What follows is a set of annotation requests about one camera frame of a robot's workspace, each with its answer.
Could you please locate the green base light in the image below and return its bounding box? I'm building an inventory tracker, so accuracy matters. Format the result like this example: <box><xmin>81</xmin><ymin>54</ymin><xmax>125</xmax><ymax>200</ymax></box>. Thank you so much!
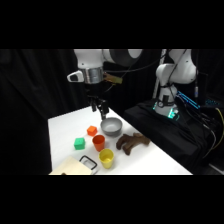
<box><xmin>152</xmin><ymin>101</ymin><xmax>181</xmax><ymax>122</ymax></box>

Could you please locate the black robot stand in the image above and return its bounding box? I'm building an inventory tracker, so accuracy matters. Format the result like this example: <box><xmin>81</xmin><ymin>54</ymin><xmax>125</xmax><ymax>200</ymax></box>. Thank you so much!
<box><xmin>123</xmin><ymin>99</ymin><xmax>218</xmax><ymax>175</ymax></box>

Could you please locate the blue lit strip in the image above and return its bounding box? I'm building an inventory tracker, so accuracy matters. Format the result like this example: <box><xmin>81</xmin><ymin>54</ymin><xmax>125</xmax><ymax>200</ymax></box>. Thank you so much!
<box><xmin>175</xmin><ymin>89</ymin><xmax>202</xmax><ymax>110</ymax></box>

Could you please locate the white container with black rim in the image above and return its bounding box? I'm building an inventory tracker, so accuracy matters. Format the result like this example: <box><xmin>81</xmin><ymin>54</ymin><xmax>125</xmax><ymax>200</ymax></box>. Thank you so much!
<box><xmin>78</xmin><ymin>154</ymin><xmax>100</xmax><ymax>175</ymax></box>

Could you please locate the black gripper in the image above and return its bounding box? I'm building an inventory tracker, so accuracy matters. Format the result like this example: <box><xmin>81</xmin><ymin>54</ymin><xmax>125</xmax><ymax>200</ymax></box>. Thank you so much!
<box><xmin>84</xmin><ymin>81</ymin><xmax>110</xmax><ymax>121</ymax></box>

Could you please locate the yellow cup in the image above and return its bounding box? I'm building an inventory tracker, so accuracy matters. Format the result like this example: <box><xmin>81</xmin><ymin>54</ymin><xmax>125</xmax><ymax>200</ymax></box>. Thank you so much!
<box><xmin>98</xmin><ymin>148</ymin><xmax>115</xmax><ymax>170</ymax></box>

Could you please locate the grey bowl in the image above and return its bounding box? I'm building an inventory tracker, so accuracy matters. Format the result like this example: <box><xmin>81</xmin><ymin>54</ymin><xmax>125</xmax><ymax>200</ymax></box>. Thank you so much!
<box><xmin>100</xmin><ymin>117</ymin><xmax>124</xmax><ymax>138</ymax></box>

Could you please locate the orange cup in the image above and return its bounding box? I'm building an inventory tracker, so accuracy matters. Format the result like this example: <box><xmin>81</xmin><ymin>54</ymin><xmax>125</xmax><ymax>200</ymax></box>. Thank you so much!
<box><xmin>92</xmin><ymin>134</ymin><xmax>107</xmax><ymax>153</ymax></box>

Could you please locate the yellow cable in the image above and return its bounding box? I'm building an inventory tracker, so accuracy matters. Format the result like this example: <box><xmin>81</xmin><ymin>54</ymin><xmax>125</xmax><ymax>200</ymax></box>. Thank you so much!
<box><xmin>203</xmin><ymin>107</ymin><xmax>224</xmax><ymax>158</ymax></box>

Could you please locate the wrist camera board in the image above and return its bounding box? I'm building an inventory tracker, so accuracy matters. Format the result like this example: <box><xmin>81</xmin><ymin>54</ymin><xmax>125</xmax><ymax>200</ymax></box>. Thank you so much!
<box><xmin>103</xmin><ymin>72</ymin><xmax>123</xmax><ymax>85</ymax></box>

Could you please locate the orange cube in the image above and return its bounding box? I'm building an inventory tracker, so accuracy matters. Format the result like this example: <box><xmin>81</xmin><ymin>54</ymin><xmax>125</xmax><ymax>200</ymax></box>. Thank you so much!
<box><xmin>86</xmin><ymin>125</ymin><xmax>98</xmax><ymax>137</ymax></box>

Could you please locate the green cube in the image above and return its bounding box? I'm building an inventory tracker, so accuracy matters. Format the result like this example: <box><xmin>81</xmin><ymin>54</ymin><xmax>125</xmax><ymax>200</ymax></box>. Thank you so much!
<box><xmin>73</xmin><ymin>137</ymin><xmax>87</xmax><ymax>151</ymax></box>

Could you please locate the brown toy deer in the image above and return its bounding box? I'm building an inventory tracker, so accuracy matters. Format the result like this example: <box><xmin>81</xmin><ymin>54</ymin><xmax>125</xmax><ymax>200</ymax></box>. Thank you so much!
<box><xmin>115</xmin><ymin>132</ymin><xmax>151</xmax><ymax>156</ymax></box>

